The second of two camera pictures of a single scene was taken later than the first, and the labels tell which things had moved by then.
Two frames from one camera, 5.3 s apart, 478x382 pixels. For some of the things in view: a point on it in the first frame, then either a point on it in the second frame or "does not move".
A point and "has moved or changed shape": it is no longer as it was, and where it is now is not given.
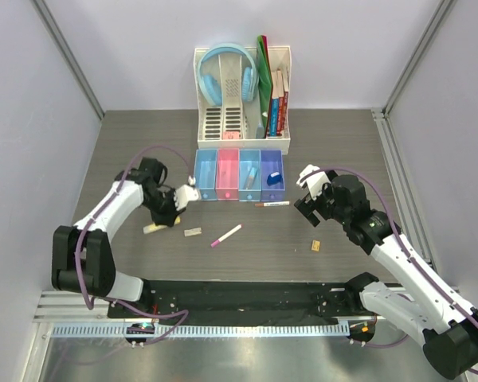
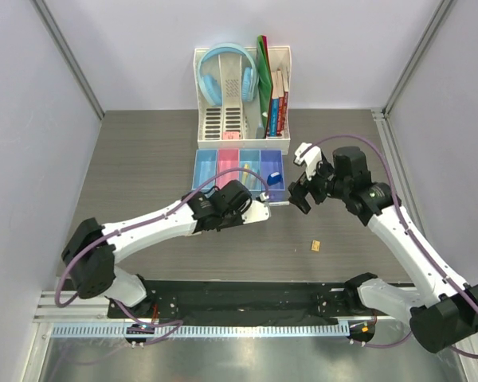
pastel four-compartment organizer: [240, 175] does not move
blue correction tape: [274, 178] does not move
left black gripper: [169, 217] → [238, 221]
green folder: [265, 79] does not move
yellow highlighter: [153, 228] has moved or changed shape
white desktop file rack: [237, 125] does not move
